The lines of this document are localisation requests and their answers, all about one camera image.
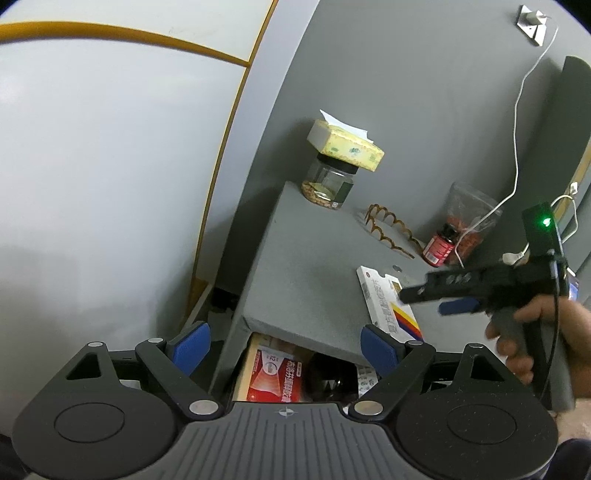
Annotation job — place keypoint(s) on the red supplement bottle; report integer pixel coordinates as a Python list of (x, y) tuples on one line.
[(438, 249)]

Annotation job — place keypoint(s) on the red medicine box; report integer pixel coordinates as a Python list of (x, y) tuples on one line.
[(272, 376)]

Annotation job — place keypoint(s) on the grey drawer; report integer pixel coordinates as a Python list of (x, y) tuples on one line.
[(242, 369)]

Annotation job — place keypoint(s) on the yellow tissue box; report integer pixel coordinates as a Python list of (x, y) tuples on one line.
[(346, 147)]

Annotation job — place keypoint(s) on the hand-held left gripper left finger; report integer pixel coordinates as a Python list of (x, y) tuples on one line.
[(190, 345)]

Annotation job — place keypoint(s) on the white striped medicine box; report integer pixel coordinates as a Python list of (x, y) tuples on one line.
[(376, 288)]

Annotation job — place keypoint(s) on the white printed box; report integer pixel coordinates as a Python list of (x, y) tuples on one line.
[(368, 381)]

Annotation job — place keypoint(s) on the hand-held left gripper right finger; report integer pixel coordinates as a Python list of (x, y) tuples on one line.
[(379, 347)]

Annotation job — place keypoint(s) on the clear bag of goji berries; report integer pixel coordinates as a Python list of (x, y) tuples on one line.
[(471, 205)]

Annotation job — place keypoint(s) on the brown wavy headband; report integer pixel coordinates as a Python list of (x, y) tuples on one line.
[(387, 221)]

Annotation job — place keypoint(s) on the person's right hand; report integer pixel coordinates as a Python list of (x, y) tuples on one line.
[(577, 341)]

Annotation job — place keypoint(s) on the white wall charger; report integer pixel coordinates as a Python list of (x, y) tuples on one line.
[(531, 23)]

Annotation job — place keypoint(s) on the grey nightstand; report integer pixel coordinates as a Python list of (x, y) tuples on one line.
[(314, 267)]

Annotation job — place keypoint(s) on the glass jar of nuts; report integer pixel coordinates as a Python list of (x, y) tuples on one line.
[(328, 184)]

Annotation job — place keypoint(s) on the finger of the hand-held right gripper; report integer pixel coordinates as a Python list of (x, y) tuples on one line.
[(443, 284), (459, 306)]

